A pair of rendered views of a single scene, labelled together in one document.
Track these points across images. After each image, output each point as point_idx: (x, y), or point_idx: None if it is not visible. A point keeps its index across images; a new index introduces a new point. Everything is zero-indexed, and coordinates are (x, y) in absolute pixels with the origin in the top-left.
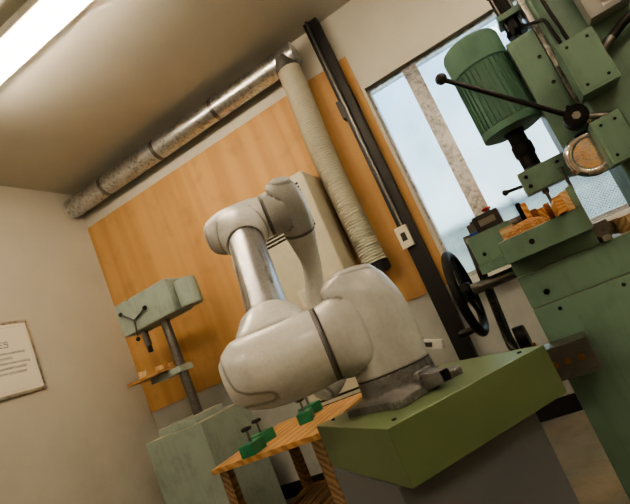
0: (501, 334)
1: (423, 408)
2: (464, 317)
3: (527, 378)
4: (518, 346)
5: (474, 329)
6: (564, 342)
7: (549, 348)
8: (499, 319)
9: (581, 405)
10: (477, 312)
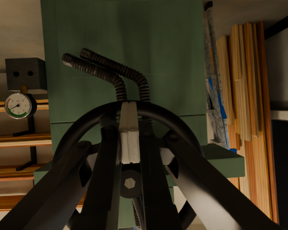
0: (119, 96)
1: None
2: (56, 151)
3: None
4: (5, 101)
5: (72, 124)
6: (29, 92)
7: (18, 91)
8: (119, 117)
9: (43, 27)
10: (165, 135)
